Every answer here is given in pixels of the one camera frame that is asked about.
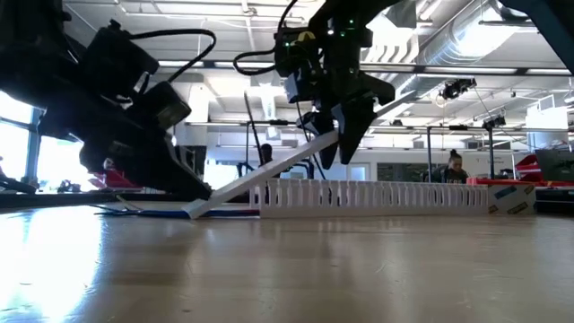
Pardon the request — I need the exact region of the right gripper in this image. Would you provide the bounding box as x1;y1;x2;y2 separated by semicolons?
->
273;24;396;171

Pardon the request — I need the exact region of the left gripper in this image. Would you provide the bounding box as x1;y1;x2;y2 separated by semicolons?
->
42;100;213;202

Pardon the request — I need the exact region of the blue cable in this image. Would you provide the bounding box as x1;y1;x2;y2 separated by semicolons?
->
94;207;262;221

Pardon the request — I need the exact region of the white cable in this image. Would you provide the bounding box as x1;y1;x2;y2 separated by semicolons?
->
114;192;145;213

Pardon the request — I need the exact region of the white slotted cable duct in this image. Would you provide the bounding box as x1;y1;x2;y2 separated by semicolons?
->
248;178;491;220

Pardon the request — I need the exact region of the white duct cover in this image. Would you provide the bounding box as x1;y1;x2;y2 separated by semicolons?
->
181;129;341;221

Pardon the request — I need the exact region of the black computer monitor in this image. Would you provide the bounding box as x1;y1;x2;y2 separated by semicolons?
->
177;144;208;180

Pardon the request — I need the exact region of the red storage bins rack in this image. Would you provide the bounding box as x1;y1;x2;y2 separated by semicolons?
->
88;168;144;190

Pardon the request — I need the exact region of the person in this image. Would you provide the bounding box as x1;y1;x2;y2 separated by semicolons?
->
429;149;470;185
258;143;282;179

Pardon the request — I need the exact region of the red storage bin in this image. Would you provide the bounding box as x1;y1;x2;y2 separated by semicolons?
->
514;153;540;181

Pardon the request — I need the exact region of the dark background screen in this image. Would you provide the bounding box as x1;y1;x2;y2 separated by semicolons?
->
535;149;574;183

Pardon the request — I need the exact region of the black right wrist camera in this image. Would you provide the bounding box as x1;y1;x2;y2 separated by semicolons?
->
283;71;316;104

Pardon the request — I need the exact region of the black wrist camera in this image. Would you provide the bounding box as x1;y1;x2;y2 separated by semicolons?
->
283;71;316;104
133;80;193;132

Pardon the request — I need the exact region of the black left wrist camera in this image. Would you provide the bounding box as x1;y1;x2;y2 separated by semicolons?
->
133;80;193;132

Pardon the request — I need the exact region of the black background rig frame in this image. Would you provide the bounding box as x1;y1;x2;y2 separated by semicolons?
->
244;119;313;181
424;114;508;189

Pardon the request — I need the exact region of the black ceiling camera rig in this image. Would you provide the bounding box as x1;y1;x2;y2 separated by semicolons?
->
439;77;478;101

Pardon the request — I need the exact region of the silver ventilation duct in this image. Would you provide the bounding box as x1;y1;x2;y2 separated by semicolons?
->
394;0;512;103

